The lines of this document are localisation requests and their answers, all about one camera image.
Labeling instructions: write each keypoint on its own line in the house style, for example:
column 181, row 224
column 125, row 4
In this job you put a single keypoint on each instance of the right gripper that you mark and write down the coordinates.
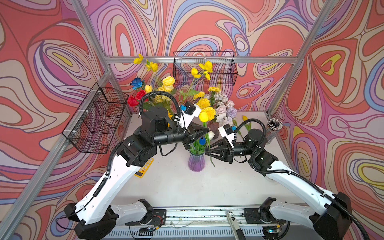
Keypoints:
column 226, row 154

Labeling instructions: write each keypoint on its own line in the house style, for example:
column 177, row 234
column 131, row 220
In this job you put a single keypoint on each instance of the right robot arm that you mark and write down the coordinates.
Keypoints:
column 328, row 214

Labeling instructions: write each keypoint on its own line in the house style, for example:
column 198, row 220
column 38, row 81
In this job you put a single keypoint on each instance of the mixed rose bouquet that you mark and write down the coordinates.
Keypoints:
column 141, row 88

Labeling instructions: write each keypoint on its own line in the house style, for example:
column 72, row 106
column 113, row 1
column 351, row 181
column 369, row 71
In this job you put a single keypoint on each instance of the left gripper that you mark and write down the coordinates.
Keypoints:
column 187, row 137

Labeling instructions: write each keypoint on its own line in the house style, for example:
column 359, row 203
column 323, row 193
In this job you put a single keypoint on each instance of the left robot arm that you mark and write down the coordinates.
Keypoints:
column 164, row 122

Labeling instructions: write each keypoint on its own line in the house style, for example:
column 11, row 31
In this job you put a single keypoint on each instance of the tulip bunch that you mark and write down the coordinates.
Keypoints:
column 195, row 146

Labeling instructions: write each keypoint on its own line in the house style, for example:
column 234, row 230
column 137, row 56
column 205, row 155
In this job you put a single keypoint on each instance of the yellow calculator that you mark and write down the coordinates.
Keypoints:
column 142, row 171

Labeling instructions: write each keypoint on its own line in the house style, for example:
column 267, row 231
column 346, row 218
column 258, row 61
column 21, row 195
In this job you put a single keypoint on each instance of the red grey glass vase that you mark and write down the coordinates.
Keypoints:
column 214, row 127

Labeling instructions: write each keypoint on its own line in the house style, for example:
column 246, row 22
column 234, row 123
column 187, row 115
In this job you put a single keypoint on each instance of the tool on front rail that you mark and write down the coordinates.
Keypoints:
column 237, row 231

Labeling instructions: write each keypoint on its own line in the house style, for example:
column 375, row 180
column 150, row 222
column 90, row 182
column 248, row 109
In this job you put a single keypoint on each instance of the yellow tulip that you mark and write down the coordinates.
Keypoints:
column 204, row 118
column 245, row 118

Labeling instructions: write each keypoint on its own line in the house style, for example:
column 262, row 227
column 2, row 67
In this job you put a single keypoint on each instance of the blue tulip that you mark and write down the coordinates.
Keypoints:
column 202, row 141

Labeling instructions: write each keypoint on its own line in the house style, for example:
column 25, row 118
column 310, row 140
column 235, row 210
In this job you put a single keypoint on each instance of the purple glass tulip vase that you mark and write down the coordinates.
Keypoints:
column 196, row 161

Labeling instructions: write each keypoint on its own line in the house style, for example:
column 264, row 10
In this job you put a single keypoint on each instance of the patterned pen cup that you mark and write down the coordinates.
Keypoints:
column 274, row 125

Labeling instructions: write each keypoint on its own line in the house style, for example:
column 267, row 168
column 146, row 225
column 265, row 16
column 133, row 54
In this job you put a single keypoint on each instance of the back black wire basket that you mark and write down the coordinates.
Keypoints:
column 184, row 61

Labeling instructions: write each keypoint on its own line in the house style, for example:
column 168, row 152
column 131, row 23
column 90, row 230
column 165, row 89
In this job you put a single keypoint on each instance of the left black wire basket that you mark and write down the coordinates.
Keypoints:
column 100, row 114

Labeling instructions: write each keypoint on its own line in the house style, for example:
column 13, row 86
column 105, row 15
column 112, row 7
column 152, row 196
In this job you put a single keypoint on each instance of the yellow and lilac bouquet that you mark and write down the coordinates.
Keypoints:
column 206, row 90

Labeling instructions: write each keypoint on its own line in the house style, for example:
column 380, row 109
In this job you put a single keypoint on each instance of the black wire basket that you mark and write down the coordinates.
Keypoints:
column 184, row 61
column 100, row 114

